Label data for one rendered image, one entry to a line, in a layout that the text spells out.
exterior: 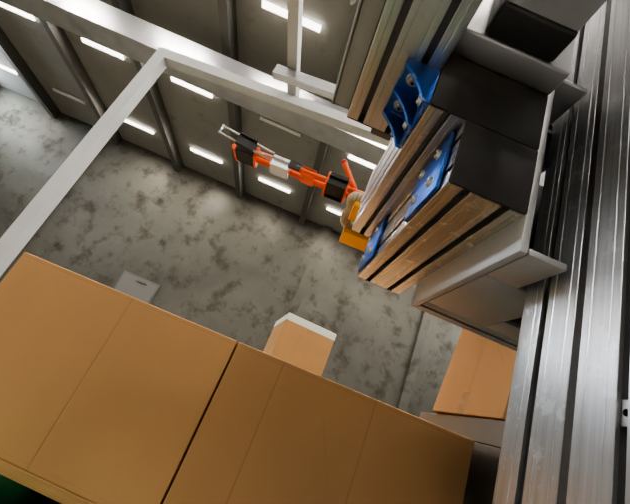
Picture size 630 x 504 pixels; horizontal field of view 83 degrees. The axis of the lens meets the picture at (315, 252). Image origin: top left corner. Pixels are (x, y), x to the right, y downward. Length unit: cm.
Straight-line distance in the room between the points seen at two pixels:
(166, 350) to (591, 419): 81
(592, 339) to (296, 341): 242
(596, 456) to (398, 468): 63
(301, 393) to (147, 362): 37
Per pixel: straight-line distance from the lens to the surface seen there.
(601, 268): 42
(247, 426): 90
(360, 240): 130
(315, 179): 130
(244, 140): 133
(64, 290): 108
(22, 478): 105
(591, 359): 38
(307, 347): 272
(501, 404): 104
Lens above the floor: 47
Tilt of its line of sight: 22 degrees up
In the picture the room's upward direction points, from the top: 23 degrees clockwise
